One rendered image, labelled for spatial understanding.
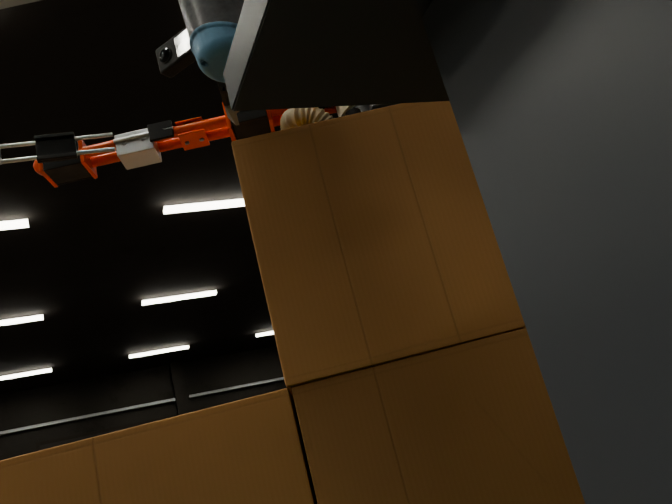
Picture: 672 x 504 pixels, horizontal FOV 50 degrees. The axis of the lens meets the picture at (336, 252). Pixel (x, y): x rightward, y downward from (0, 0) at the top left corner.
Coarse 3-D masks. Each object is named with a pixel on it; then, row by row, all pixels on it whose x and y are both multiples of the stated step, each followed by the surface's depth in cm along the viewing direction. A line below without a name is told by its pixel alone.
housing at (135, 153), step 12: (132, 132) 134; (120, 144) 133; (132, 144) 133; (144, 144) 133; (156, 144) 136; (120, 156) 133; (132, 156) 134; (144, 156) 135; (156, 156) 136; (132, 168) 138
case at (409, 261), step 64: (320, 128) 116; (384, 128) 116; (448, 128) 116; (256, 192) 112; (320, 192) 112; (384, 192) 112; (448, 192) 112; (256, 256) 109; (320, 256) 109; (384, 256) 109; (448, 256) 109; (320, 320) 106; (384, 320) 106; (448, 320) 106; (512, 320) 106
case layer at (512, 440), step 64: (320, 384) 104; (384, 384) 103; (448, 384) 103; (512, 384) 103; (64, 448) 102; (128, 448) 101; (192, 448) 101; (256, 448) 101; (320, 448) 101; (384, 448) 101; (448, 448) 101; (512, 448) 100
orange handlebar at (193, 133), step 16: (272, 112) 135; (336, 112) 140; (176, 128) 134; (192, 128) 134; (208, 128) 134; (224, 128) 138; (96, 144) 133; (112, 144) 133; (160, 144) 137; (176, 144) 138; (192, 144) 138; (208, 144) 139; (96, 160) 137; (112, 160) 137
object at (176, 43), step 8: (184, 32) 110; (168, 40) 112; (176, 40) 111; (184, 40) 110; (160, 48) 112; (168, 48) 111; (176, 48) 110; (184, 48) 110; (160, 56) 111; (168, 56) 111; (176, 56) 110; (184, 56) 109; (192, 56) 110; (160, 64) 112; (168, 64) 111; (176, 64) 111; (184, 64) 111; (160, 72) 112; (168, 72) 112; (176, 72) 112
